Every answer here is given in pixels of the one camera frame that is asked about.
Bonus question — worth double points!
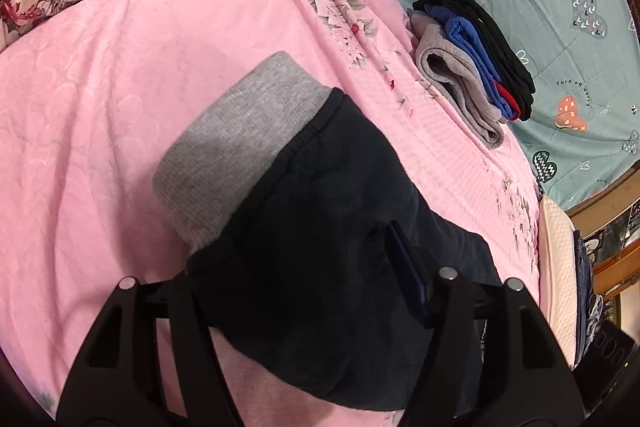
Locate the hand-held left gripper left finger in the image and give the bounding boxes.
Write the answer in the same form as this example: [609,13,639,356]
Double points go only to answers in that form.
[56,274,246,427]

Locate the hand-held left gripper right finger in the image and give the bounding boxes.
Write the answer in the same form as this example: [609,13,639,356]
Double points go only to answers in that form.
[386,219,587,427]

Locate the navy pants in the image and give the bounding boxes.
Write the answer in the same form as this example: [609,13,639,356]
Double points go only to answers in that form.
[152,51,503,414]

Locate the cream quilted pillow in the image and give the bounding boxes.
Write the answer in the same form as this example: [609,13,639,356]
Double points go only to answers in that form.
[537,197,582,369]

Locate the dark blue printed cloth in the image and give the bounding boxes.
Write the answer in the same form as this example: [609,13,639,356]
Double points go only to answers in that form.
[572,229,607,369]

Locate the grey folded garment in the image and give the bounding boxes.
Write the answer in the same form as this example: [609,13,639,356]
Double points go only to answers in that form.
[407,12,506,151]

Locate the red folded garment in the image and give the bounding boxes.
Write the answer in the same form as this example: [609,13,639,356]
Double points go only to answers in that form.
[492,79,523,120]

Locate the black perforated object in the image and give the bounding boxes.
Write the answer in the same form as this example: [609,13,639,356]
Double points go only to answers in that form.
[575,326,632,410]

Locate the blue folded garment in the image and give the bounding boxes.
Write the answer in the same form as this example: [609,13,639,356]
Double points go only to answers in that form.
[425,4,516,120]

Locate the stack of folded clothes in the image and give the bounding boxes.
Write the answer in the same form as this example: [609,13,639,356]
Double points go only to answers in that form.
[412,0,537,122]

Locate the pink floral bed sheet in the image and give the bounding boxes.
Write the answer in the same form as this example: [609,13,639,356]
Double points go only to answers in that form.
[0,0,547,427]

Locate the teal heart-print blanket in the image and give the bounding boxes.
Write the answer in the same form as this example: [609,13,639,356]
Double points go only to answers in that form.
[352,0,640,212]

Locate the wooden bed frame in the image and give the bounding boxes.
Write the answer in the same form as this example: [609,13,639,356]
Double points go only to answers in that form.
[565,172,640,310]

